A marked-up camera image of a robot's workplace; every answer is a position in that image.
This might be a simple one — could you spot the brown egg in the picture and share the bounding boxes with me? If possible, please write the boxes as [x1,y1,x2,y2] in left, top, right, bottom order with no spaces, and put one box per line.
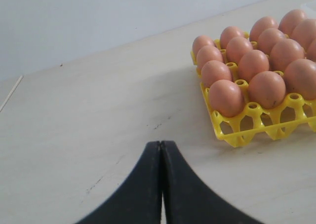
[208,80,245,117]
[237,49,270,82]
[220,26,244,49]
[306,39,316,62]
[269,39,305,72]
[201,60,233,88]
[249,16,278,42]
[197,45,224,68]
[226,37,253,64]
[257,28,286,55]
[283,59,316,100]
[192,35,216,57]
[247,71,286,109]
[278,9,307,37]
[290,19,316,51]

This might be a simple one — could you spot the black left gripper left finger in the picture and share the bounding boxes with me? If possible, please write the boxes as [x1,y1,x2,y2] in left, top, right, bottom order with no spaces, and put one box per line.
[78,141,162,224]

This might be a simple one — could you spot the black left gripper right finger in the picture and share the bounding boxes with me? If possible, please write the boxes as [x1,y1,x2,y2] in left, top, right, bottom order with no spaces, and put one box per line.
[161,141,261,224]

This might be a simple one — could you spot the yellow plastic egg tray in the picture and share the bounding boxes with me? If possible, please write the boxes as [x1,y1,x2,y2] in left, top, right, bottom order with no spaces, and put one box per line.
[200,39,316,147]

